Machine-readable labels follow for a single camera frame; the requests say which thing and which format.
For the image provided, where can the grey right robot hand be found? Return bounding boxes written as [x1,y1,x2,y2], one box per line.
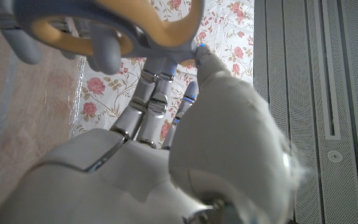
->
[0,0,301,224]

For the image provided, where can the transparent cling film sheet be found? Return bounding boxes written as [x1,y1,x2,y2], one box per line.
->
[0,46,87,218]

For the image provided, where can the grey perforated metal panel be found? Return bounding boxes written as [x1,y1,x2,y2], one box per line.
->
[253,0,358,224]

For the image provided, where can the floral rose backdrop cloth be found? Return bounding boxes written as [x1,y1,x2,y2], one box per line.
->
[69,0,256,147]

